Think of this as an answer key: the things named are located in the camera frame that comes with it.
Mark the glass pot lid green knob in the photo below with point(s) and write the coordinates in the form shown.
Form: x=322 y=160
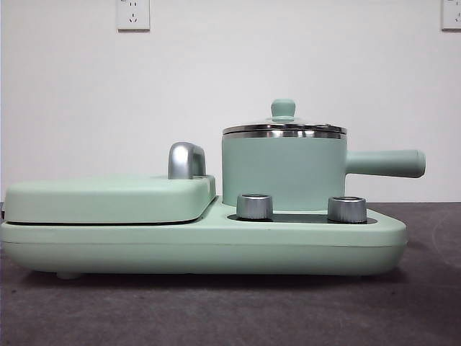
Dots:
x=282 y=108

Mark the white wall socket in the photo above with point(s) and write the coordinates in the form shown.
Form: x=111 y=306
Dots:
x=452 y=14
x=132 y=14

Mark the green hinged grill cover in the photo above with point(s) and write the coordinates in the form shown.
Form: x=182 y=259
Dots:
x=108 y=198

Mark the black control panel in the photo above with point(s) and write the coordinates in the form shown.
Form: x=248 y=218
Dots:
x=299 y=217

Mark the green breakfast machine base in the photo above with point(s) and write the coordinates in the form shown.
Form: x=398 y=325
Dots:
x=216 y=248

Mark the silver control knob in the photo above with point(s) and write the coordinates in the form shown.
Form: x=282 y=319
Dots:
x=346 y=209
x=254 y=207

